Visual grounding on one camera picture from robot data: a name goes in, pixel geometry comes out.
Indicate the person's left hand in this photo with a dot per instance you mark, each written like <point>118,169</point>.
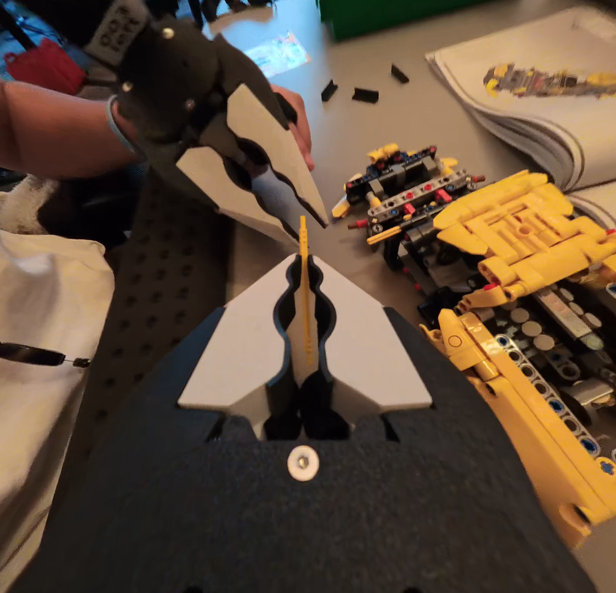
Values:
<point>301,121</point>

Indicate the yellow axle with black connector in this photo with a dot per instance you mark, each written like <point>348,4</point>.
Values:
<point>304,289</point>

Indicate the red office chair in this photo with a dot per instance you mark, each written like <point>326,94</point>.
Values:
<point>43,68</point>

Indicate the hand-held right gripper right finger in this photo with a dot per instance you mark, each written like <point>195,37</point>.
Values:
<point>380,362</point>

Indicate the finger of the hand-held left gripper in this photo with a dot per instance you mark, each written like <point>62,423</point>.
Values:
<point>216,183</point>
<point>269,130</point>

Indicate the blue wristband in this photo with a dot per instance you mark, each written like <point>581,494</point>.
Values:
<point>118,126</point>

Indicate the green plastic bin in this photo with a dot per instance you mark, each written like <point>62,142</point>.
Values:
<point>409,0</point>

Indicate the instruction booklet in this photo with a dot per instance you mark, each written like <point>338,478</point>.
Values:
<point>529,121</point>

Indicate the yellow sticker sheet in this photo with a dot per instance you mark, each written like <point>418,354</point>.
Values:
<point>279,56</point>

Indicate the white fleece cloth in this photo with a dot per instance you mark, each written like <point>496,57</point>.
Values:
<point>24,203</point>

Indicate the yellow toy brick car model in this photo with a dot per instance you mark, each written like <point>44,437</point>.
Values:
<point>505,227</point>

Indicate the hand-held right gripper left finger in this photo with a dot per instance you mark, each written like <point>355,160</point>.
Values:
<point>231,362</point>

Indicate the person's white shirt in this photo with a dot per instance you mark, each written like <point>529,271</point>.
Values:
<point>48,313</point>

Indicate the person's left forearm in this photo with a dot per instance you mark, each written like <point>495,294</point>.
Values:
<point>57,130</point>

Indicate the grey desk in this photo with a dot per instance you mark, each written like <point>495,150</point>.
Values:
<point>361,121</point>

